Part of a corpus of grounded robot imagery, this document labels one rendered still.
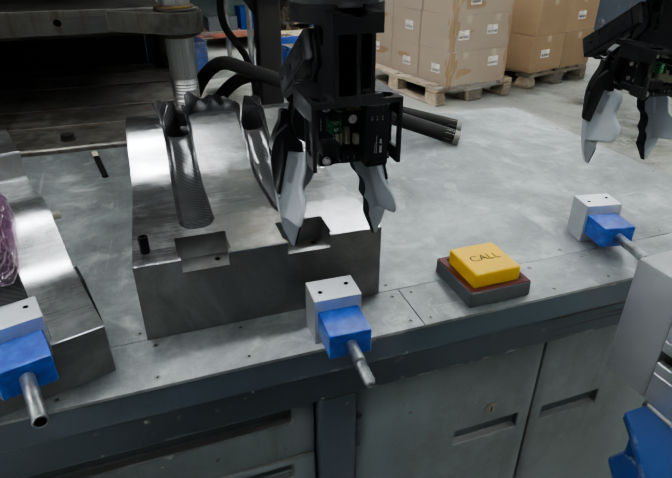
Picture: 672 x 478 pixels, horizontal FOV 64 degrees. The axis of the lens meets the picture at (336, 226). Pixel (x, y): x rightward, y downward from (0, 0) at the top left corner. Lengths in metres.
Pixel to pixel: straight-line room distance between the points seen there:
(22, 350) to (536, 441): 0.77
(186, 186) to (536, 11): 4.47
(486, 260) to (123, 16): 0.91
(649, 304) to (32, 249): 0.58
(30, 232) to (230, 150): 0.28
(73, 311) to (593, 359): 0.73
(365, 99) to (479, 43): 4.12
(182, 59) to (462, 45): 3.35
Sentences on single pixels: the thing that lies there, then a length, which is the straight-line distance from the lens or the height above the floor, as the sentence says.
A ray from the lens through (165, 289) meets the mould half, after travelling 0.56.
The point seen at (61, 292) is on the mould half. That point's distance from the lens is 0.61.
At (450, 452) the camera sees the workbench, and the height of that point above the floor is 0.48.
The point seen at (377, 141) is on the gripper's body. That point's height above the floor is 1.03.
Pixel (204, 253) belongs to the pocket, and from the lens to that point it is 0.60.
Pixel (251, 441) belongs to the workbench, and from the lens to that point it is 0.72.
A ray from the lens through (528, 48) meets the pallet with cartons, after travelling 5.07.
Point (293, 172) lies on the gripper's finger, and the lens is 0.46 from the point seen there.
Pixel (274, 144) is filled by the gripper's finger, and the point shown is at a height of 1.02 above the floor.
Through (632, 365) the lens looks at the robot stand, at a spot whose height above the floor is 0.92.
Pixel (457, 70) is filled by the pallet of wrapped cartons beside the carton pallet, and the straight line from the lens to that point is 4.41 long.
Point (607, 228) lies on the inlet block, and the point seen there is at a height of 0.84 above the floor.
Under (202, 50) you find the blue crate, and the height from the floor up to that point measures 0.41.
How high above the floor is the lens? 1.17
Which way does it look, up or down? 28 degrees down
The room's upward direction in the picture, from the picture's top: straight up
